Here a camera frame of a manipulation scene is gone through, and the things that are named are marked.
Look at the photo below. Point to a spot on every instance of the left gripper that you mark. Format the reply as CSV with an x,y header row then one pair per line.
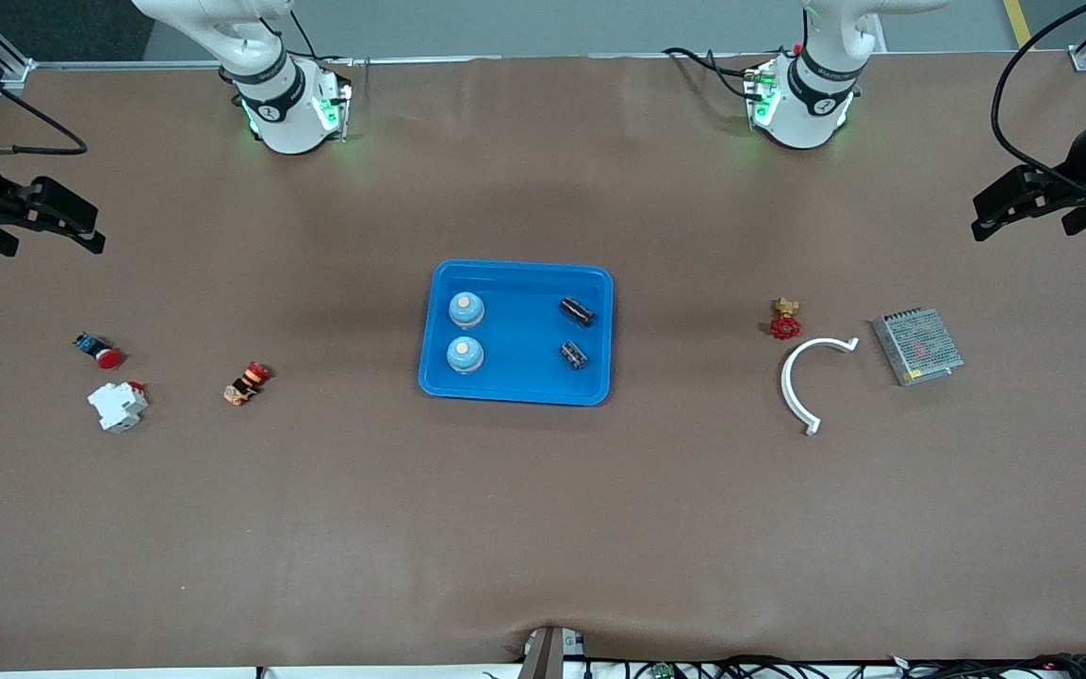
x,y
1083,162

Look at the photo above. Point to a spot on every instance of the blue desk bell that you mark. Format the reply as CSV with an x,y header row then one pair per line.
x,y
465,355
467,309

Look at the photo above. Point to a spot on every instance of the dark electrolytic capacitor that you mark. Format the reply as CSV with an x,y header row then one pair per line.
x,y
577,311
572,356

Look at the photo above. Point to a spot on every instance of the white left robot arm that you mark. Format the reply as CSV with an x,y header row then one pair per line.
x,y
812,94

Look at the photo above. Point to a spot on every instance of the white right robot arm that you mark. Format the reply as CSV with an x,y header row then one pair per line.
x,y
288,113

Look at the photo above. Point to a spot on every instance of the blue plastic tray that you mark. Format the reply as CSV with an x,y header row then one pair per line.
x,y
519,330

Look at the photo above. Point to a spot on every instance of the metal mesh power supply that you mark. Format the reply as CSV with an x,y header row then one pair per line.
x,y
918,346

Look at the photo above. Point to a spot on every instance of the white circuit breaker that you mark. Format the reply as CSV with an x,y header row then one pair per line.
x,y
117,407

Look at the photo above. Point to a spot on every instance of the orange black emergency button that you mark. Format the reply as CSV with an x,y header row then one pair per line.
x,y
246,385

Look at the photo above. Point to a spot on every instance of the red handwheel brass valve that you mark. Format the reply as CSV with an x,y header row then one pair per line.
x,y
785,327

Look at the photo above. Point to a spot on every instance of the green lit base connector box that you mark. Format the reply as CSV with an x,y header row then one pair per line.
x,y
331,111
760,94

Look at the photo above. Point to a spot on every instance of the white curved plastic clamp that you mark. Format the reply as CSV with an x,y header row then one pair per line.
x,y
786,387

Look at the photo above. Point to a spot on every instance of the brown table cover mat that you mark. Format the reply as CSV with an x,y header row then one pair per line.
x,y
543,528

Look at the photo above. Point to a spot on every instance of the red push button switch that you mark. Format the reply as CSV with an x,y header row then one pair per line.
x,y
108,358

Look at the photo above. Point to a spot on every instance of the grey metal table bracket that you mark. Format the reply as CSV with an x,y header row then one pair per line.
x,y
543,655

